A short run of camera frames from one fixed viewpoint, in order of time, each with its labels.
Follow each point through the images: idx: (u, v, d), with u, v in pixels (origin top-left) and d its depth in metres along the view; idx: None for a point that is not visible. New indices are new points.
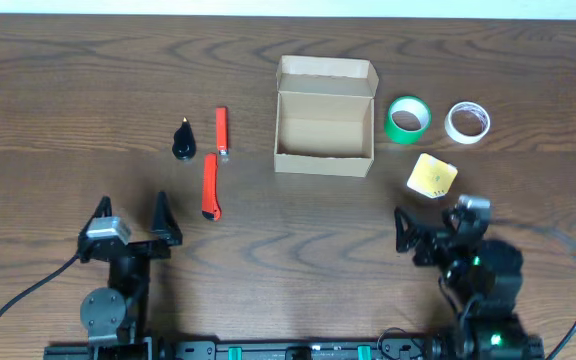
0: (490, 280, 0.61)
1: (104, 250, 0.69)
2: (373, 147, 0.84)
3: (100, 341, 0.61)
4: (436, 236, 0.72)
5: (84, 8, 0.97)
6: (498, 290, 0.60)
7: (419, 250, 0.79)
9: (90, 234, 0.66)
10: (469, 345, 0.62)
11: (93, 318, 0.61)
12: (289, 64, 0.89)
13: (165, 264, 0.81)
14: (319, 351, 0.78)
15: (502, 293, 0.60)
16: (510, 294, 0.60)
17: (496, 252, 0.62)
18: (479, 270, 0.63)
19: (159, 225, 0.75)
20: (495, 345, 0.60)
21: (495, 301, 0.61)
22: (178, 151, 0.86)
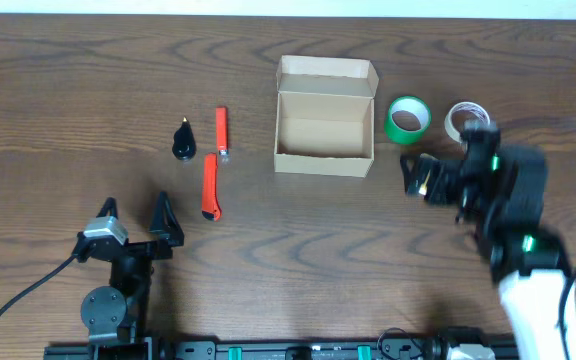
0: (512, 180, 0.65)
1: (100, 249, 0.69)
2: (373, 147, 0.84)
3: (100, 339, 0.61)
4: (445, 166, 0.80)
5: (84, 8, 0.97)
6: (521, 185, 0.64)
7: (430, 191, 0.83)
9: (87, 233, 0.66)
10: (497, 251, 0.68)
11: (93, 316, 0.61)
12: (289, 64, 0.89)
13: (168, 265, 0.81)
14: (319, 351, 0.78)
15: (527, 186, 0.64)
16: (535, 184, 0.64)
17: (518, 149, 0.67)
18: (503, 181, 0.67)
19: (154, 225, 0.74)
20: (535, 254, 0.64)
21: (519, 200, 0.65)
22: (178, 151, 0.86)
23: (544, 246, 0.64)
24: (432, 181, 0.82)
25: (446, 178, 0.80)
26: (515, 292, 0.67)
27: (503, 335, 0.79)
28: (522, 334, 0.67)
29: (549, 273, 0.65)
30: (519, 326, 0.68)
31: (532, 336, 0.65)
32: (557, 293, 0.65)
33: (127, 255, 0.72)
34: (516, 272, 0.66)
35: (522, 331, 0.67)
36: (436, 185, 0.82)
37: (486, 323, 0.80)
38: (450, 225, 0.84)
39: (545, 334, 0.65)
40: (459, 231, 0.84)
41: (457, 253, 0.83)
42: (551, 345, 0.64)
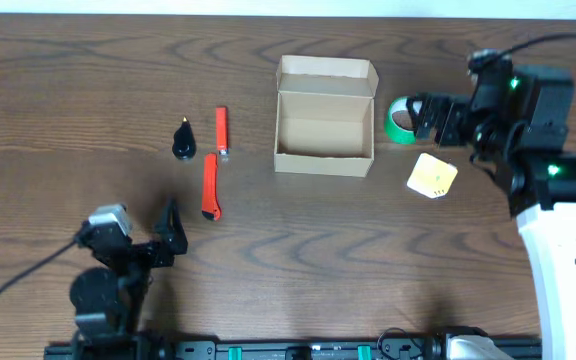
0: (532, 99, 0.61)
1: (105, 240, 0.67)
2: (373, 147, 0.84)
3: (85, 322, 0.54)
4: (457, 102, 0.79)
5: (84, 7, 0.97)
6: (543, 102, 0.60)
7: (440, 132, 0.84)
9: (91, 220, 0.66)
10: (518, 178, 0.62)
11: (81, 293, 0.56)
12: (289, 64, 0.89)
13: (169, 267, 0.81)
14: (319, 350, 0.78)
15: (545, 106, 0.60)
16: (558, 107, 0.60)
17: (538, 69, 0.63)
18: (524, 100, 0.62)
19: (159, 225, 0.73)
20: (560, 174, 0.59)
21: (543, 122, 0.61)
22: (178, 151, 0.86)
23: (570, 171, 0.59)
24: (442, 119, 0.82)
25: (457, 113, 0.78)
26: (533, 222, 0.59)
27: (503, 335, 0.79)
28: (543, 276, 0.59)
29: (571, 201, 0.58)
30: (539, 258, 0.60)
31: (540, 265, 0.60)
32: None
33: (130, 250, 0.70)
34: (538, 201, 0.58)
35: (534, 259, 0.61)
36: (444, 124, 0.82)
37: (486, 323, 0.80)
38: (450, 225, 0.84)
39: (563, 270, 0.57)
40: (459, 231, 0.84)
41: (456, 253, 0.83)
42: (569, 283, 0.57)
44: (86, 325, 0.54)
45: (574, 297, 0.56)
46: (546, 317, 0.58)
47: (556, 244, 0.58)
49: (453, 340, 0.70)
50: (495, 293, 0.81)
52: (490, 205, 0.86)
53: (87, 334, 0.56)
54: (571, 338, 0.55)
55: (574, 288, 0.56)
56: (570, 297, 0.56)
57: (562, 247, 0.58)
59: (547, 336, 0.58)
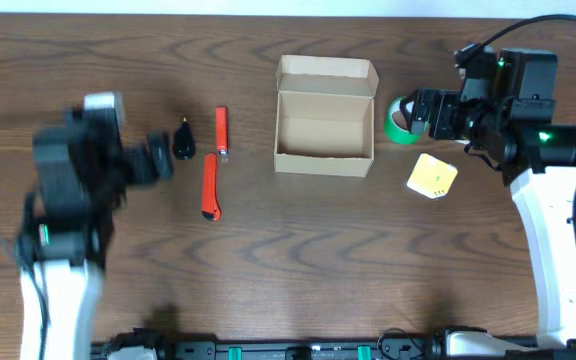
0: (519, 76, 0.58)
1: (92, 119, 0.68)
2: (373, 147, 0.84)
3: (42, 154, 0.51)
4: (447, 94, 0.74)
5: (83, 7, 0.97)
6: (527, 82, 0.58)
7: (436, 123, 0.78)
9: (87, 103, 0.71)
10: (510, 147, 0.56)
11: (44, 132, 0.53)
12: (289, 63, 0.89)
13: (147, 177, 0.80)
14: (319, 351, 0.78)
15: (531, 79, 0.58)
16: (543, 83, 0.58)
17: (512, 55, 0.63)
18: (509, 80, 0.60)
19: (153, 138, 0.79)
20: (548, 142, 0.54)
21: (527, 94, 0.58)
22: (178, 151, 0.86)
23: (560, 138, 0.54)
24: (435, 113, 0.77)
25: (450, 106, 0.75)
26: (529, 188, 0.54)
27: (502, 335, 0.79)
28: (537, 239, 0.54)
29: (560, 168, 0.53)
30: (533, 220, 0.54)
31: (534, 228, 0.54)
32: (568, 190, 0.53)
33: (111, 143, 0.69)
34: (528, 167, 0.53)
35: (527, 223, 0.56)
36: (439, 116, 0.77)
37: (485, 323, 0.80)
38: (450, 225, 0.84)
39: (556, 231, 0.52)
40: (460, 231, 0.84)
41: (457, 253, 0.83)
42: (563, 245, 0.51)
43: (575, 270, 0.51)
44: (43, 155, 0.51)
45: (568, 259, 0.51)
46: (545, 281, 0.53)
47: (551, 204, 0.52)
49: (453, 334, 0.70)
50: (495, 293, 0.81)
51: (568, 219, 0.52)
52: (490, 205, 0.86)
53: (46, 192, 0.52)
54: (567, 297, 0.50)
55: (567, 247, 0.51)
56: (565, 261, 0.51)
57: (556, 209, 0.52)
59: (545, 300, 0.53)
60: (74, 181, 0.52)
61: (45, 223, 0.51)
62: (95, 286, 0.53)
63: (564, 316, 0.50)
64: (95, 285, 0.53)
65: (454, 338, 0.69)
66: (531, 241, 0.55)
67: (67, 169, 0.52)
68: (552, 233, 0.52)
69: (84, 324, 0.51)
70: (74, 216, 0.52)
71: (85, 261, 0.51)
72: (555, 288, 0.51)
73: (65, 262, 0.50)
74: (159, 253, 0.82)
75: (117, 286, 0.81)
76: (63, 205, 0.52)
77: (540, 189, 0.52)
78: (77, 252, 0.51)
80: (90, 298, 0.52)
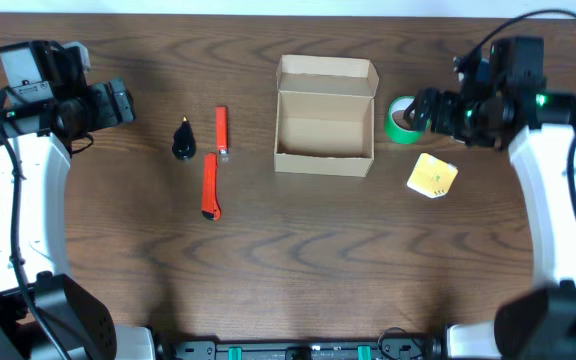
0: (508, 54, 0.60)
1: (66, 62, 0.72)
2: (373, 147, 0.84)
3: (10, 52, 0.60)
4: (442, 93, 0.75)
5: (82, 7, 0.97)
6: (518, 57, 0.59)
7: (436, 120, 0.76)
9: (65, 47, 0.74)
10: (508, 111, 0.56)
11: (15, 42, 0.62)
12: (289, 63, 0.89)
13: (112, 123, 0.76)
14: (319, 350, 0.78)
15: (521, 56, 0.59)
16: (536, 62, 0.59)
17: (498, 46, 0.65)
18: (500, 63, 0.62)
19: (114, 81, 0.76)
20: (545, 105, 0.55)
21: (519, 70, 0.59)
22: (178, 151, 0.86)
23: (556, 101, 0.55)
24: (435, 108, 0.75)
25: (448, 102, 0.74)
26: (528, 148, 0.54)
27: None
28: (534, 193, 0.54)
29: (557, 128, 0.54)
30: (530, 175, 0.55)
31: (532, 185, 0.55)
32: (564, 147, 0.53)
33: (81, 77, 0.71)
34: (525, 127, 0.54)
35: (526, 181, 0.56)
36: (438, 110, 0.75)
37: None
38: (450, 225, 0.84)
39: (551, 185, 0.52)
40: (460, 231, 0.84)
41: (457, 253, 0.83)
42: (559, 197, 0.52)
43: (569, 219, 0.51)
44: (10, 52, 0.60)
45: (563, 210, 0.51)
46: (542, 233, 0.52)
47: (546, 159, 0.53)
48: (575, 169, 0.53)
49: (449, 328, 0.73)
50: (496, 293, 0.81)
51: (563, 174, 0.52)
52: (490, 205, 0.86)
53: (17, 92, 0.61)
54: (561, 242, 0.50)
55: (561, 198, 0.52)
56: (559, 210, 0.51)
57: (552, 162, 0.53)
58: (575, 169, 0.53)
59: (543, 251, 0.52)
60: (37, 76, 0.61)
61: (14, 110, 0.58)
62: (61, 151, 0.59)
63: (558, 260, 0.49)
64: (61, 152, 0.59)
65: (450, 332, 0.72)
66: (530, 201, 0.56)
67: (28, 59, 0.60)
68: (547, 185, 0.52)
69: (55, 188, 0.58)
70: (38, 107, 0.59)
71: (51, 132, 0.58)
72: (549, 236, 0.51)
73: (33, 131, 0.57)
74: (159, 253, 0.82)
75: (117, 286, 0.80)
76: (32, 99, 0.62)
77: (537, 144, 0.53)
78: (43, 126, 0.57)
80: (58, 159, 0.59)
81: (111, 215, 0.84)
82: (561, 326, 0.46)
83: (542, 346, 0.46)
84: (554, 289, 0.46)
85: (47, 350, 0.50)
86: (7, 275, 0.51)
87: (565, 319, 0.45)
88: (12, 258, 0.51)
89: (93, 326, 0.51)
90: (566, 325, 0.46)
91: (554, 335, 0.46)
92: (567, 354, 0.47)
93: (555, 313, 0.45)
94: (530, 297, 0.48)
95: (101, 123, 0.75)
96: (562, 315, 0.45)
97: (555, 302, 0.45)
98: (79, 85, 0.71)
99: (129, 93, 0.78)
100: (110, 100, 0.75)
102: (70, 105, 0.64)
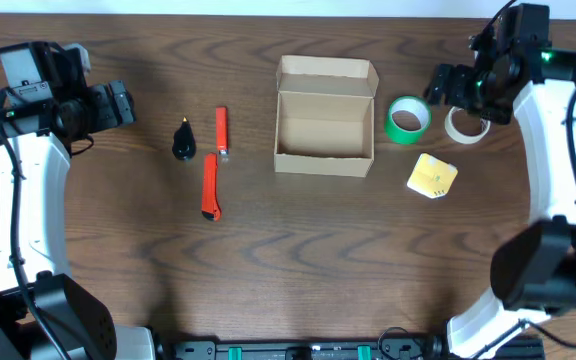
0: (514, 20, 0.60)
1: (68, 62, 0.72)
2: (373, 147, 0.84)
3: (11, 53, 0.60)
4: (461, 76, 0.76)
5: (82, 7, 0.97)
6: (524, 22, 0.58)
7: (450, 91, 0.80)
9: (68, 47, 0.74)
10: (514, 67, 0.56)
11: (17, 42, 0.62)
12: (289, 64, 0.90)
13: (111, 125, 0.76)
14: (319, 351, 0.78)
15: (529, 22, 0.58)
16: (541, 25, 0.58)
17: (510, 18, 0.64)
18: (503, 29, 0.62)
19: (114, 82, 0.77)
20: (550, 60, 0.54)
21: (525, 35, 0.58)
22: (179, 151, 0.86)
23: (560, 57, 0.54)
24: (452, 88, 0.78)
25: (462, 76, 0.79)
26: (531, 99, 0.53)
27: None
28: (534, 140, 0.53)
29: (560, 82, 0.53)
30: (531, 123, 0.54)
31: (532, 131, 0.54)
32: (564, 98, 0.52)
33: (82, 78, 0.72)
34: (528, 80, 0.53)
35: (527, 130, 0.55)
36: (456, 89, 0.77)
37: None
38: (450, 225, 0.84)
39: (550, 130, 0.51)
40: (460, 231, 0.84)
41: (457, 253, 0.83)
42: (557, 140, 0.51)
43: (565, 161, 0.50)
44: (11, 52, 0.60)
45: (561, 153, 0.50)
46: (540, 175, 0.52)
47: (549, 107, 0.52)
48: (574, 115, 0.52)
49: (450, 327, 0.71)
50: None
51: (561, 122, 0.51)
52: (491, 205, 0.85)
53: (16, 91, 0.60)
54: (557, 182, 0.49)
55: (560, 142, 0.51)
56: (557, 154, 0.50)
57: (552, 110, 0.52)
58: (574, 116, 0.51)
59: (539, 191, 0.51)
60: (36, 76, 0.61)
61: (14, 109, 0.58)
62: (61, 151, 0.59)
63: (553, 199, 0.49)
64: (61, 152, 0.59)
65: (450, 329, 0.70)
66: (529, 145, 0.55)
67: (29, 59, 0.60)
68: (546, 130, 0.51)
69: (55, 187, 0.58)
70: (38, 107, 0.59)
71: (51, 132, 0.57)
72: (546, 178, 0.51)
73: (33, 131, 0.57)
74: (159, 253, 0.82)
75: (116, 286, 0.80)
76: (32, 99, 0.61)
77: (540, 94, 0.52)
78: (43, 126, 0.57)
80: (57, 160, 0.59)
81: (111, 215, 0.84)
82: (552, 260, 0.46)
83: (533, 282, 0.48)
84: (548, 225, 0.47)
85: (46, 350, 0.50)
86: (8, 276, 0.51)
87: (557, 254, 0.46)
88: (12, 257, 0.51)
89: (92, 326, 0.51)
90: (558, 259, 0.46)
91: (546, 270, 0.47)
92: (558, 290, 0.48)
93: (547, 246, 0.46)
94: (526, 234, 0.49)
95: (100, 124, 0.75)
96: (554, 249, 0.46)
97: (549, 235, 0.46)
98: (79, 86, 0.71)
99: (129, 94, 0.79)
100: (110, 101, 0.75)
102: (69, 107, 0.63)
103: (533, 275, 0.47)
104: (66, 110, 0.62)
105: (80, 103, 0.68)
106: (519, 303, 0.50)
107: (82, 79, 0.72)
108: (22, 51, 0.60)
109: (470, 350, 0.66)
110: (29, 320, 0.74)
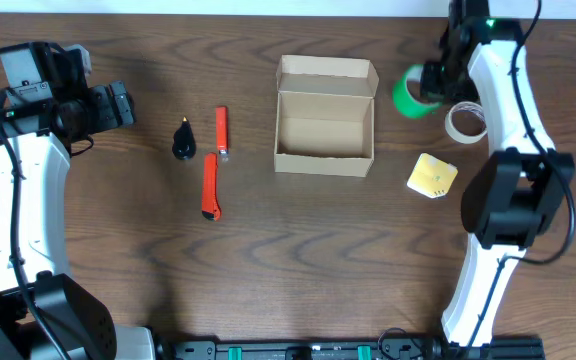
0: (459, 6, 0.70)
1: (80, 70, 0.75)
2: (373, 147, 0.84)
3: (12, 54, 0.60)
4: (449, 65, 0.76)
5: (81, 7, 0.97)
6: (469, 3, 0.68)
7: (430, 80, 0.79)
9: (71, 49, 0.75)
10: (465, 35, 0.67)
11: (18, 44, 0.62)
12: (289, 63, 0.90)
13: (111, 126, 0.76)
14: (319, 351, 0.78)
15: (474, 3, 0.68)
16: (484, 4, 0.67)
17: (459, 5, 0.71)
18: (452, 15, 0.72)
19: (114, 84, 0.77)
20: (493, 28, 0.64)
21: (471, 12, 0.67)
22: (178, 151, 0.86)
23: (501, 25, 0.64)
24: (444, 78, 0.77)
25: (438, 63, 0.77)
26: (483, 55, 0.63)
27: (502, 335, 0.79)
28: (486, 93, 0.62)
29: (507, 44, 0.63)
30: (484, 79, 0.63)
31: (484, 81, 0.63)
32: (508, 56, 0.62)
33: (82, 79, 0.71)
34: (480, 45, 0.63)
35: (481, 87, 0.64)
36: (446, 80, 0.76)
37: None
38: (450, 225, 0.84)
39: (499, 79, 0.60)
40: (459, 231, 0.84)
41: (457, 253, 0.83)
42: (506, 87, 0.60)
43: (514, 103, 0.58)
44: (12, 53, 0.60)
45: (509, 97, 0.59)
46: (493, 123, 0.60)
47: (497, 60, 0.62)
48: (517, 67, 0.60)
49: (444, 320, 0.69)
50: None
51: (507, 70, 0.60)
52: None
53: (17, 90, 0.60)
54: (508, 120, 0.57)
55: (508, 86, 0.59)
56: (507, 100, 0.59)
57: (500, 61, 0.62)
58: (517, 68, 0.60)
59: (495, 134, 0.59)
60: (37, 77, 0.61)
61: (14, 109, 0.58)
62: (61, 151, 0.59)
63: (507, 133, 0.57)
64: (61, 152, 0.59)
65: (446, 320, 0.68)
66: (483, 97, 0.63)
67: (29, 60, 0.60)
68: (497, 75, 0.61)
69: (55, 187, 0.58)
70: (38, 106, 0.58)
71: (51, 132, 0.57)
72: (499, 120, 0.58)
73: (33, 131, 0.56)
74: (159, 253, 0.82)
75: (117, 286, 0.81)
76: (32, 99, 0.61)
77: (488, 51, 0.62)
78: (43, 126, 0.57)
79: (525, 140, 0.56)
80: (58, 159, 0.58)
81: (111, 215, 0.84)
82: (510, 187, 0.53)
83: (496, 209, 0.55)
84: (507, 156, 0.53)
85: (47, 350, 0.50)
86: (9, 277, 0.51)
87: (513, 182, 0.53)
88: (12, 258, 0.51)
89: (93, 326, 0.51)
90: (513, 184, 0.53)
91: (506, 197, 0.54)
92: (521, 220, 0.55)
93: (504, 175, 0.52)
94: (487, 168, 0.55)
95: (100, 124, 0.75)
96: (511, 177, 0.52)
97: (507, 167, 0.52)
98: (80, 86, 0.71)
99: (129, 96, 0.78)
100: (110, 102, 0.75)
102: (69, 107, 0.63)
103: (495, 203, 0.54)
104: (65, 110, 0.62)
105: (79, 103, 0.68)
106: (490, 235, 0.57)
107: (83, 79, 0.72)
108: (22, 52, 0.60)
109: (467, 341, 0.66)
110: (30, 320, 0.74)
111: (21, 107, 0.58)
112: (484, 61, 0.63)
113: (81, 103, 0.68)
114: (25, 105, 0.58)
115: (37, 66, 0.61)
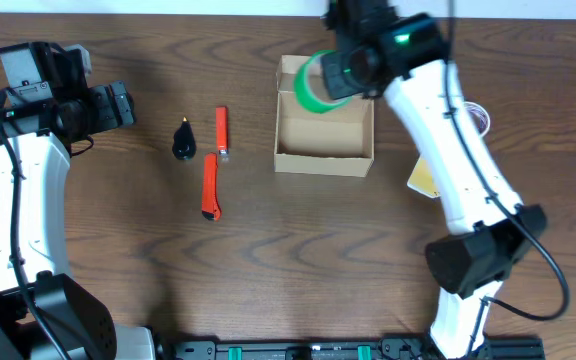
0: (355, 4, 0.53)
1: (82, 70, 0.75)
2: (373, 148, 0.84)
3: (12, 54, 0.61)
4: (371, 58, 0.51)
5: (81, 7, 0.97)
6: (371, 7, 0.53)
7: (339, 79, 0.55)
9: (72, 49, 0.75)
10: (373, 55, 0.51)
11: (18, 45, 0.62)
12: (289, 64, 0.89)
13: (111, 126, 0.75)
14: (319, 351, 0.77)
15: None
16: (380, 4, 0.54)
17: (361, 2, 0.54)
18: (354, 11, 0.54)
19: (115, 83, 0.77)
20: (409, 44, 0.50)
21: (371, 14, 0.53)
22: (178, 151, 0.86)
23: (416, 37, 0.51)
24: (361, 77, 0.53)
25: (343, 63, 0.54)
26: (404, 97, 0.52)
27: (502, 335, 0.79)
28: (422, 140, 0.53)
29: (432, 70, 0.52)
30: (413, 124, 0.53)
31: (413, 125, 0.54)
32: (435, 89, 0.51)
33: (82, 79, 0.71)
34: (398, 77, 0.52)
35: (411, 129, 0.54)
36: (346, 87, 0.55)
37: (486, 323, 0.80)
38: None
39: (433, 127, 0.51)
40: None
41: None
42: (445, 139, 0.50)
43: (461, 164, 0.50)
44: (12, 53, 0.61)
45: (452, 154, 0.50)
46: (441, 181, 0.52)
47: (426, 102, 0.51)
48: (454, 106, 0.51)
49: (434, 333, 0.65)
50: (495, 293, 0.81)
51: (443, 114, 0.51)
52: None
53: (17, 90, 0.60)
54: (461, 185, 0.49)
55: (449, 135, 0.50)
56: (449, 156, 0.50)
57: (428, 101, 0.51)
58: (454, 106, 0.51)
59: (448, 196, 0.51)
60: (37, 76, 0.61)
61: (14, 110, 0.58)
62: (61, 151, 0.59)
63: (462, 201, 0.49)
64: (61, 152, 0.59)
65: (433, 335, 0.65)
66: (418, 142, 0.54)
67: (29, 59, 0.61)
68: (430, 126, 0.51)
69: (55, 187, 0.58)
70: (38, 106, 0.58)
71: (51, 132, 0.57)
72: (449, 182, 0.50)
73: (33, 131, 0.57)
74: (159, 253, 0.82)
75: (116, 286, 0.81)
76: (32, 99, 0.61)
77: (407, 91, 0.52)
78: (43, 126, 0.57)
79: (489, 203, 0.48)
80: (58, 160, 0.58)
81: (111, 215, 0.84)
82: (485, 265, 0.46)
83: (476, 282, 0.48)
84: (475, 238, 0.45)
85: (46, 350, 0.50)
86: (9, 277, 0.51)
87: (486, 253, 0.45)
88: (12, 258, 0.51)
89: (93, 326, 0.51)
90: (490, 258, 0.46)
91: (483, 270, 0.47)
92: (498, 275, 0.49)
93: (478, 260, 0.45)
94: (453, 247, 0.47)
95: (101, 124, 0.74)
96: (485, 258, 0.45)
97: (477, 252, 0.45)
98: (81, 85, 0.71)
99: (129, 96, 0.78)
100: (111, 102, 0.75)
102: (69, 107, 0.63)
103: (474, 279, 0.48)
104: (65, 110, 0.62)
105: (79, 102, 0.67)
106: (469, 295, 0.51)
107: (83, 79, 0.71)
108: (23, 52, 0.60)
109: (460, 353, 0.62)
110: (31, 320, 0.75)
111: (21, 107, 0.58)
112: (409, 104, 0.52)
113: (80, 103, 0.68)
114: (25, 105, 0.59)
115: (37, 65, 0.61)
